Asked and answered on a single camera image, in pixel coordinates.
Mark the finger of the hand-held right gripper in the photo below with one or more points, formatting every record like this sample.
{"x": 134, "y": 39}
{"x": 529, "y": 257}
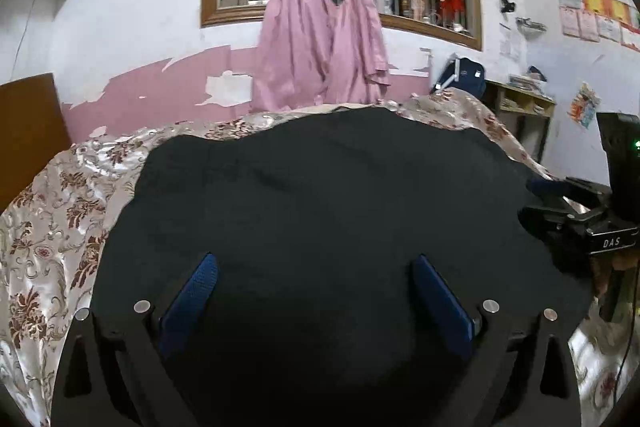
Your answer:
{"x": 555, "y": 188}
{"x": 550, "y": 224}

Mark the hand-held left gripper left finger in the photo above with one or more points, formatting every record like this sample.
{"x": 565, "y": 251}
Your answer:
{"x": 192, "y": 302}

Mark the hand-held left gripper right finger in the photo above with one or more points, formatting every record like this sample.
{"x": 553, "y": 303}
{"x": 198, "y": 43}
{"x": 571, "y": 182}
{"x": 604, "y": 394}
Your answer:
{"x": 442, "y": 307}

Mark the black jacket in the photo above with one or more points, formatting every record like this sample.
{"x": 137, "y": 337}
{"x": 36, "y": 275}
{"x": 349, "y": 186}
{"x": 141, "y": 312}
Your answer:
{"x": 325, "y": 232}

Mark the wooden shelf desk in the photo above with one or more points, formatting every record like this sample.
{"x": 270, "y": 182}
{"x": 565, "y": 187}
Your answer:
{"x": 520, "y": 102}

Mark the stack of papers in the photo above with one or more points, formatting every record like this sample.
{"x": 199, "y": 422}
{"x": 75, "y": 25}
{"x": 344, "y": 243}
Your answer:
{"x": 522, "y": 82}

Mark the blue backpack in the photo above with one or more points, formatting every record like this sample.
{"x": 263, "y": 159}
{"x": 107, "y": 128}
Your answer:
{"x": 467, "y": 74}

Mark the floral satin bed cover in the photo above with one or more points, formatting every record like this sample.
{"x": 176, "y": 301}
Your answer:
{"x": 50, "y": 232}

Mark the wooden headboard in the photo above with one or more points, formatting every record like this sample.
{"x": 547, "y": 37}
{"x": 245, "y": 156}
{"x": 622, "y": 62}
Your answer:
{"x": 27, "y": 132}

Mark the colourful wall drawing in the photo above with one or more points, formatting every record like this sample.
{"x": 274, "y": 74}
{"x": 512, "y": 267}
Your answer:
{"x": 584, "y": 104}

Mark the white wall paper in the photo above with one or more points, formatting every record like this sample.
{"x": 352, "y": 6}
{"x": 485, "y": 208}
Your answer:
{"x": 511, "y": 42}

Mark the wall posters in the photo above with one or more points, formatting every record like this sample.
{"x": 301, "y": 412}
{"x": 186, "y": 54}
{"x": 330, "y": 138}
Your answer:
{"x": 600, "y": 14}

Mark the small wall shelf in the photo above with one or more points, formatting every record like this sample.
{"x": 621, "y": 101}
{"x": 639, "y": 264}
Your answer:
{"x": 531, "y": 25}

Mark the black wall fixture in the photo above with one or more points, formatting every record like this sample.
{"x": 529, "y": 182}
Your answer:
{"x": 507, "y": 3}

